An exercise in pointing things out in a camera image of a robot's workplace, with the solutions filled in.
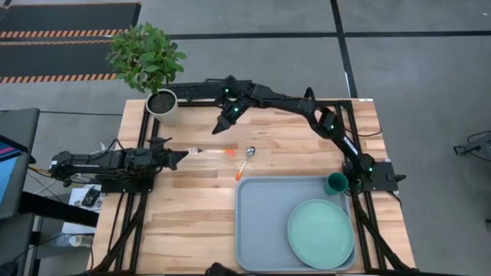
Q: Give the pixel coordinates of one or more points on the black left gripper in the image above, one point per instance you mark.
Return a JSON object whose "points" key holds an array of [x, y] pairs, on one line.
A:
{"points": [[163, 159]]}

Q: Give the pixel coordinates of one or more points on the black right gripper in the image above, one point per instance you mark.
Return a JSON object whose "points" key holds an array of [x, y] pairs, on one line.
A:
{"points": [[234, 109]]}

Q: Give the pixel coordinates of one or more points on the green plastic cup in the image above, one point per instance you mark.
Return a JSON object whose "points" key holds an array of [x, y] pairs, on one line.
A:
{"points": [[336, 184]]}

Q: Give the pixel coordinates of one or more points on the light green plate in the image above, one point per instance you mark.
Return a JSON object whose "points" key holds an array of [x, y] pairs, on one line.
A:
{"points": [[320, 234]]}

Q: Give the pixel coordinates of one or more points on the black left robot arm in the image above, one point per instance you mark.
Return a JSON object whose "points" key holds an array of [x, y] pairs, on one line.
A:
{"points": [[115, 161]]}

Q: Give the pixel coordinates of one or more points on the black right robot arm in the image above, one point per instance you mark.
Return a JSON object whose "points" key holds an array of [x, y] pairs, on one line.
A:
{"points": [[333, 126]]}

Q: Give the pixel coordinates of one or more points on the grey plastic tray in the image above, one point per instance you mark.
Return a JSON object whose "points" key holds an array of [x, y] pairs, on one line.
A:
{"points": [[261, 222]]}

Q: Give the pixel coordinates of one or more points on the white plant pot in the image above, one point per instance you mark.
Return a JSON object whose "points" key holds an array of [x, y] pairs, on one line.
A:
{"points": [[169, 115]]}

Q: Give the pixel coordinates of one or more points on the black handheld controller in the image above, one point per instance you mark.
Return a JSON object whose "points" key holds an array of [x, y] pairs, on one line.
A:
{"points": [[91, 197]]}

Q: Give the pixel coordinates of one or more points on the green leafy plant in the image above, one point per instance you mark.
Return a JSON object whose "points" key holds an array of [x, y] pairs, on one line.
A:
{"points": [[145, 57]]}

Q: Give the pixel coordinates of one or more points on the white paper sheet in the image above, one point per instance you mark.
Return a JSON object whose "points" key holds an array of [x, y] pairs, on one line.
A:
{"points": [[74, 197]]}

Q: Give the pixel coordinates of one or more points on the clear plastic bottle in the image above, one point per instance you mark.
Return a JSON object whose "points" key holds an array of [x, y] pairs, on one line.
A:
{"points": [[78, 240]]}

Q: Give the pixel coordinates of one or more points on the black metal beam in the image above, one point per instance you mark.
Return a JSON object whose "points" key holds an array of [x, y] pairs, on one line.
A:
{"points": [[57, 209]]}

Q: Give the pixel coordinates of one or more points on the black hazard-striped floor mat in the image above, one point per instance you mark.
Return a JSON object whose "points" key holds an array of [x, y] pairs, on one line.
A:
{"points": [[57, 57]]}

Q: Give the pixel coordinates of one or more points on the computer monitor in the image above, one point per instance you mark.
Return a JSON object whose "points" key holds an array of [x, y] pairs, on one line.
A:
{"points": [[7, 180]]}

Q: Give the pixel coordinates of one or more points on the black aluminium table frame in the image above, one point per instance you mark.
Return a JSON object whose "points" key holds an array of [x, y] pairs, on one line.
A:
{"points": [[195, 103]]}

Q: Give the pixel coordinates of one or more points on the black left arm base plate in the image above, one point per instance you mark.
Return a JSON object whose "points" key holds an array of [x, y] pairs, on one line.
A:
{"points": [[122, 188]]}

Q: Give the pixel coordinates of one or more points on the black table-level camera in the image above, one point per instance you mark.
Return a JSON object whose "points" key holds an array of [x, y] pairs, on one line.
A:
{"points": [[218, 270]]}

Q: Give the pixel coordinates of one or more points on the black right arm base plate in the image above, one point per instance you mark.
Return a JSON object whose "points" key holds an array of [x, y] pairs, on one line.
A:
{"points": [[383, 180]]}

